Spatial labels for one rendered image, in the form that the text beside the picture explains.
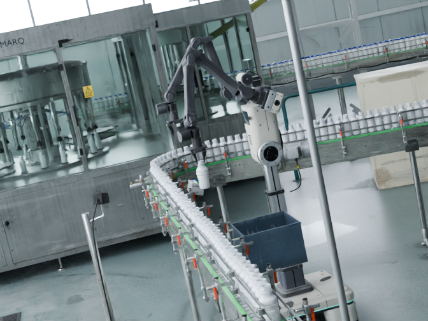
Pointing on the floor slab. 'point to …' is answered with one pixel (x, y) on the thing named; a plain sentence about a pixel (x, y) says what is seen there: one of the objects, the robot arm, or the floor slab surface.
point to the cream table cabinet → (380, 176)
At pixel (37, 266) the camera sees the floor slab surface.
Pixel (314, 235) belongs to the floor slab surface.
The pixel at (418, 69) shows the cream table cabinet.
